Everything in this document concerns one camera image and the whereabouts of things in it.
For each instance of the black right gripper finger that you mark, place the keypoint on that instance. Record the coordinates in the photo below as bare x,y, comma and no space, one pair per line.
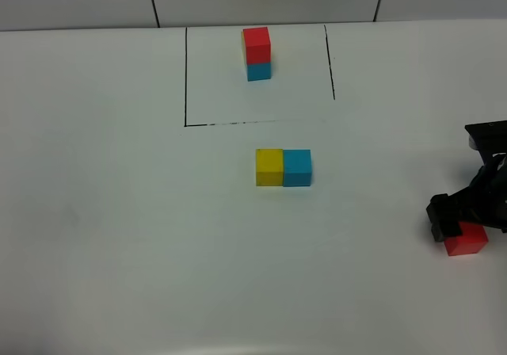
442,207
445,227

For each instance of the template yellow cube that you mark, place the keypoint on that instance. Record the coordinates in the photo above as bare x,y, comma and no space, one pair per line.
243,48

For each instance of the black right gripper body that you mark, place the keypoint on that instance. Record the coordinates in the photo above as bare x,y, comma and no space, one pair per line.
484,200

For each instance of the template blue cube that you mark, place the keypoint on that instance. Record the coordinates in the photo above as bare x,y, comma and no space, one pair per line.
258,71

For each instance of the template red cube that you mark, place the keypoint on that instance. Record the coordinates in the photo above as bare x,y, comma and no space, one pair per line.
257,45

